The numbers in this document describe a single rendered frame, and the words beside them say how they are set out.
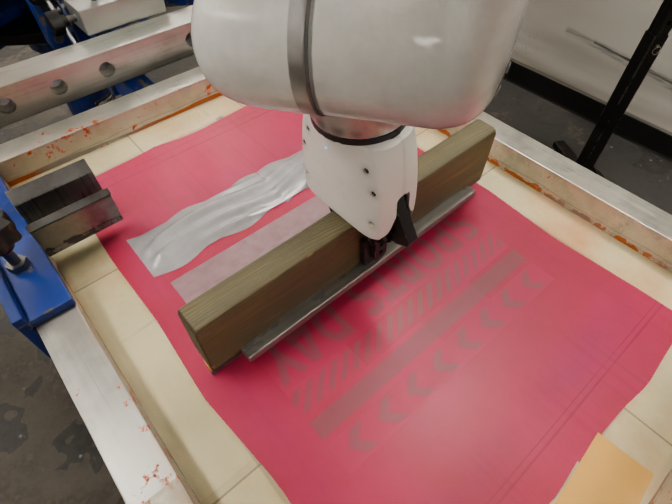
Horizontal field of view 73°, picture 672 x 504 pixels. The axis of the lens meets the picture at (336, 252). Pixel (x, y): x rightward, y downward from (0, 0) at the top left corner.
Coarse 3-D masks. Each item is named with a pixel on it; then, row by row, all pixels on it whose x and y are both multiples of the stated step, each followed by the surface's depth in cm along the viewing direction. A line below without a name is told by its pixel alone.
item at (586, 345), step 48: (240, 144) 64; (288, 144) 64; (480, 192) 58; (528, 240) 53; (576, 288) 49; (624, 288) 49; (528, 336) 45; (576, 336) 45; (624, 336) 45; (528, 384) 42; (576, 384) 42; (624, 384) 42; (576, 432) 39
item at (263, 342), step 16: (464, 192) 53; (448, 208) 51; (416, 224) 50; (432, 224) 50; (384, 256) 47; (352, 272) 46; (368, 272) 46; (336, 288) 44; (304, 304) 43; (320, 304) 43; (288, 320) 42; (304, 320) 43; (272, 336) 41; (256, 352) 40
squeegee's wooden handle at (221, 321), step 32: (480, 128) 50; (448, 160) 47; (480, 160) 52; (416, 192) 45; (448, 192) 51; (320, 224) 41; (288, 256) 39; (320, 256) 40; (352, 256) 44; (224, 288) 37; (256, 288) 37; (288, 288) 40; (320, 288) 44; (192, 320) 35; (224, 320) 36; (256, 320) 39; (224, 352) 39
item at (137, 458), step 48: (144, 96) 65; (192, 96) 68; (0, 144) 58; (48, 144) 58; (96, 144) 63; (528, 144) 58; (576, 192) 54; (624, 192) 52; (624, 240) 52; (48, 336) 41; (96, 336) 42; (96, 384) 38; (96, 432) 36; (144, 432) 36; (144, 480) 34
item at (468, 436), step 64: (128, 192) 58; (192, 192) 58; (128, 256) 51; (256, 256) 51; (256, 384) 42; (448, 384) 42; (256, 448) 38; (320, 448) 38; (384, 448) 38; (448, 448) 38; (512, 448) 38
